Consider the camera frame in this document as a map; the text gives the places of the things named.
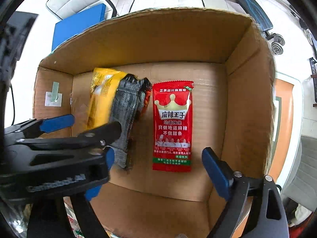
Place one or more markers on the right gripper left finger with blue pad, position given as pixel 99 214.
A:
pixel 77 176

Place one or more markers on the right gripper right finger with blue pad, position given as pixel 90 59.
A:
pixel 266 217

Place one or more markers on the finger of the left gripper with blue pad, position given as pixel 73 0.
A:
pixel 33 128
pixel 95 138

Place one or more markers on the yellow black snack bag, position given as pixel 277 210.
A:
pixel 117 96

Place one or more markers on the red spicy strip packet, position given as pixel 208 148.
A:
pixel 173 117

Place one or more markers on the green checkered table mat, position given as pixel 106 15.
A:
pixel 283 126

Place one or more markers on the grey fabric chair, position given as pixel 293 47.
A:
pixel 301 183

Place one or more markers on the cardboard milk box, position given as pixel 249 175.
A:
pixel 167 190

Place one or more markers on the chrome dumbbell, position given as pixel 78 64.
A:
pixel 277 43

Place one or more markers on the black sit-up bench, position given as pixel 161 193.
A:
pixel 252 8

